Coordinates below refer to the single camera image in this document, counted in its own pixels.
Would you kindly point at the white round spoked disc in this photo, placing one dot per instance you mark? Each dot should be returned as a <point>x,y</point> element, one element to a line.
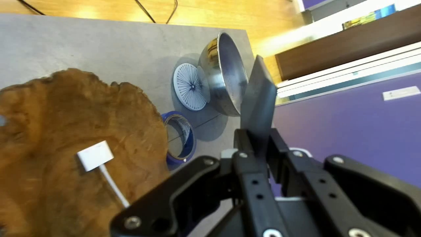
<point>189,87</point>

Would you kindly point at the silver metal bowl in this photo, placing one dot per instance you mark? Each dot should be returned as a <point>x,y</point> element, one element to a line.
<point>227,75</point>

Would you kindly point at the colourful book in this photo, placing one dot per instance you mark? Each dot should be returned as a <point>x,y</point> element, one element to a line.
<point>368,16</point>

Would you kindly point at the brown wooden slab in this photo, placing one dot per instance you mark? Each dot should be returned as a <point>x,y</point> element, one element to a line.
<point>49,131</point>

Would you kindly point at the white label plate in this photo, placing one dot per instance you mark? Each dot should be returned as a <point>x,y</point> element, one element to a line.
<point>401,93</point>

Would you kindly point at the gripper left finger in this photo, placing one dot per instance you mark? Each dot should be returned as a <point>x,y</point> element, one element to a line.
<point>184,184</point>

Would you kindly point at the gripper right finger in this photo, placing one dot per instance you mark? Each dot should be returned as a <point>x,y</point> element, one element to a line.
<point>361,184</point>

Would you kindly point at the blue tape roll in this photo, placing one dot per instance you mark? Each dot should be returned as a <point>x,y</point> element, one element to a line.
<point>189,144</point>

